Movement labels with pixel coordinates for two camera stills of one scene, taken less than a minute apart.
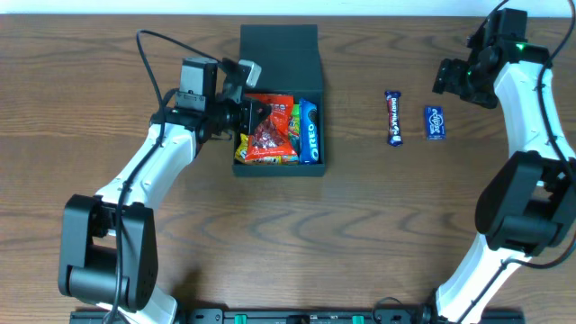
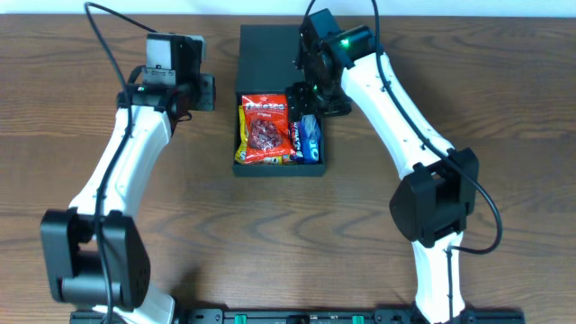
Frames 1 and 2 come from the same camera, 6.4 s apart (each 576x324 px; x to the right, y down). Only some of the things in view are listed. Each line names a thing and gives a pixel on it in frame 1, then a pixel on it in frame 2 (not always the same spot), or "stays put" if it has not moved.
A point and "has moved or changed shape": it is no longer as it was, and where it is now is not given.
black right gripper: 448,76 to 299,96
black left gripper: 247,114 to 207,93
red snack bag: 274,138 stays put
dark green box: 290,64 stays put
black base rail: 301,317 stays put
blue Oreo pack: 309,152 stays put
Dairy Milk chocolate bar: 393,115 has moved or changed shape
